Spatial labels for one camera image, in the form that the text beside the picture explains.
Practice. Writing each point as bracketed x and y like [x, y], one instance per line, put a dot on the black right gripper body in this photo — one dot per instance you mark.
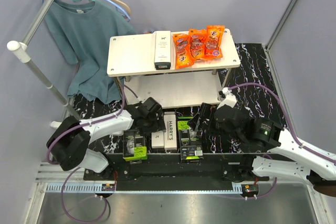
[207, 112]

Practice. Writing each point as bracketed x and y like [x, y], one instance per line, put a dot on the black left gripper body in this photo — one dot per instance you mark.
[153, 125]

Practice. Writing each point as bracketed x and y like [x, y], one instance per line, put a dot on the green black Gillette box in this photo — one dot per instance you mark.
[190, 141]
[134, 146]

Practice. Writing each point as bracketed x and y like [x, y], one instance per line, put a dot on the white Harry's box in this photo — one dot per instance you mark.
[162, 54]
[157, 140]

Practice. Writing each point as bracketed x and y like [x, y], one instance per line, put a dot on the white Harry's box lettered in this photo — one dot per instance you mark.
[170, 135]

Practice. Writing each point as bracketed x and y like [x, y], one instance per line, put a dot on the orange razor pack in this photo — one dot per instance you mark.
[182, 44]
[213, 42]
[197, 43]

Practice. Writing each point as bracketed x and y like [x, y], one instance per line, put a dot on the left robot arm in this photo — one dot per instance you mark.
[69, 145]

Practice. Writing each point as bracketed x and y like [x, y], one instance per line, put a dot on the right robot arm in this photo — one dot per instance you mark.
[307, 162]

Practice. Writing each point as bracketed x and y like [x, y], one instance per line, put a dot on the white two-tier shelf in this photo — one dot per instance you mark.
[132, 58]

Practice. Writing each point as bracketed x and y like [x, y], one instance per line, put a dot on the teal t-shirt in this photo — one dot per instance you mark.
[82, 33]

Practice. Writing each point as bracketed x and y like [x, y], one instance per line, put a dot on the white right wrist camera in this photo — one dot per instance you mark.
[229, 98]

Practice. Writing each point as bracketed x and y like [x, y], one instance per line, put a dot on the white slotted cable duct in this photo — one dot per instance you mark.
[104, 188]

